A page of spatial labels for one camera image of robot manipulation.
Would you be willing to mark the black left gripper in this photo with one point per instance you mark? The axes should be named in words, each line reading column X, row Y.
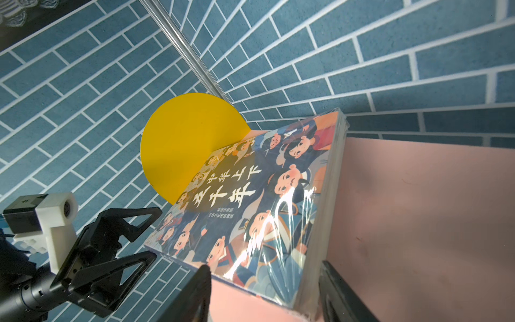
column 100, row 288

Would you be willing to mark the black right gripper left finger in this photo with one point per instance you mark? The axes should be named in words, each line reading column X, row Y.
column 192, row 303

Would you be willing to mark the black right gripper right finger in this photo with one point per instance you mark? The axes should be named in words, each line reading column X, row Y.
column 338, row 301

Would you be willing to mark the colourful cartoon cover book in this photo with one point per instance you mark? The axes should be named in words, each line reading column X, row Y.
column 259, row 213

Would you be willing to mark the yellow pink blue bookshelf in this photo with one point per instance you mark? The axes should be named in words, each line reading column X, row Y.
column 420, row 232

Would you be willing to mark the aluminium left corner post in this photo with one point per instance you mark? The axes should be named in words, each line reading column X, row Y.
column 177, row 39

